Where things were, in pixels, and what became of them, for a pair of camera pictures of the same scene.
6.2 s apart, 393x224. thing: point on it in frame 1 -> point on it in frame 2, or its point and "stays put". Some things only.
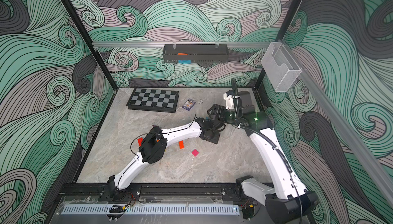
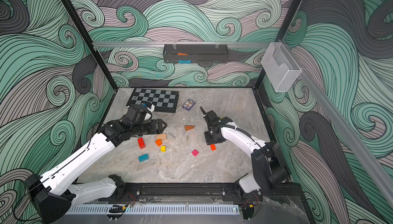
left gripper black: (217, 135) -> (158, 130)
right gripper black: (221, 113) -> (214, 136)
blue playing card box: (189, 104) stays put
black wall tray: (195, 55) stays put
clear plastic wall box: (280, 67) stays put
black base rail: (155, 193) stays put
